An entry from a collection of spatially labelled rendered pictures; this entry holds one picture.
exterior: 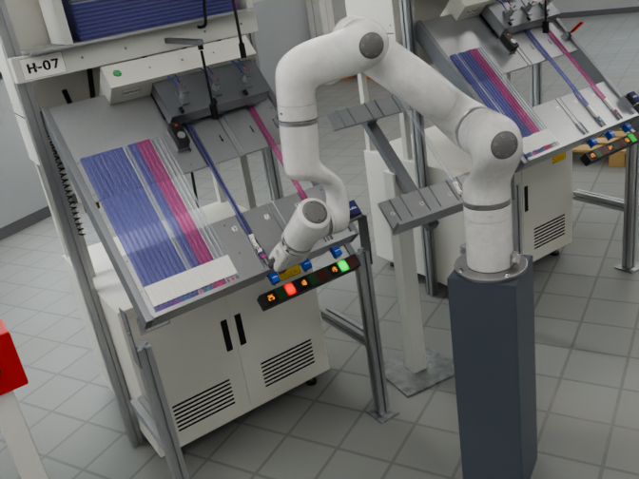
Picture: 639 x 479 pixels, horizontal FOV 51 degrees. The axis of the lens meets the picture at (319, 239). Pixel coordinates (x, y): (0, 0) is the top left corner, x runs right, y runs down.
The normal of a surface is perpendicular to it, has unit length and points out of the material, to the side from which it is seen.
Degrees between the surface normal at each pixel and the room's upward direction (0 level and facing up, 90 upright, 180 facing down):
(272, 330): 90
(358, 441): 0
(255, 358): 90
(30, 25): 90
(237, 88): 46
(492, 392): 90
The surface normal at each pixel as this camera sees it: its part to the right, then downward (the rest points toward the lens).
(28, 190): 0.86, 0.07
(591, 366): -0.15, -0.91
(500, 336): -0.48, 0.41
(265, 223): 0.30, -0.44
